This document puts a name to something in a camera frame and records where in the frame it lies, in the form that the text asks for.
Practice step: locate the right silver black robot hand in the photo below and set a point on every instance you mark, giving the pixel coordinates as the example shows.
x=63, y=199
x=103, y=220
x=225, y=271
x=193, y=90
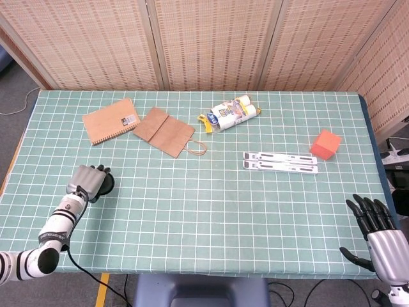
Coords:
x=383, y=246

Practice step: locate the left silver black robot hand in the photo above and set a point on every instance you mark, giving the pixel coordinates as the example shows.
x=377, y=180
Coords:
x=86, y=180

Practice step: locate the small black round object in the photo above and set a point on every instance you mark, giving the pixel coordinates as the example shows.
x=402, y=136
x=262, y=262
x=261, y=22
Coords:
x=108, y=185

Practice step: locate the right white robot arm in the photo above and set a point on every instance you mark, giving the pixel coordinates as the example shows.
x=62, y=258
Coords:
x=399, y=295

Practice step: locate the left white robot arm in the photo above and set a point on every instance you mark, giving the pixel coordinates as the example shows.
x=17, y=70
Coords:
x=48, y=243

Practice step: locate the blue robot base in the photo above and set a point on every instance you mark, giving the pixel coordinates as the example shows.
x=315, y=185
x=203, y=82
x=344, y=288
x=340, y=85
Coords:
x=201, y=291

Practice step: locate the kraft spiral notebook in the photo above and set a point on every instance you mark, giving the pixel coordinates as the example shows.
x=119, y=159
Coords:
x=107, y=121

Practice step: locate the yellow floor tape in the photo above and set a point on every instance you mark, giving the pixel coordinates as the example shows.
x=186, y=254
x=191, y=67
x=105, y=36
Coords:
x=102, y=291

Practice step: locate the orange cube box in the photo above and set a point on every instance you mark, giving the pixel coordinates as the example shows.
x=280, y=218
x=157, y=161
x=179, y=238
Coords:
x=324, y=145

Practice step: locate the green checked tablecloth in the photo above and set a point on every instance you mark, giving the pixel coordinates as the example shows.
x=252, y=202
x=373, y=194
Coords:
x=204, y=208

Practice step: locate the white folding laptop stand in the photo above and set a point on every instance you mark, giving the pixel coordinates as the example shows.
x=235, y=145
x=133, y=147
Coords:
x=281, y=163

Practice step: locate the pack of white rolls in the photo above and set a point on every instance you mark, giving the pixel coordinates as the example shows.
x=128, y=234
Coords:
x=228, y=115

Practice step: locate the bamboo folding screen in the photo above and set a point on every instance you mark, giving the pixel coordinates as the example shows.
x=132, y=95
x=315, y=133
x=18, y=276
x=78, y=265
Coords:
x=211, y=41

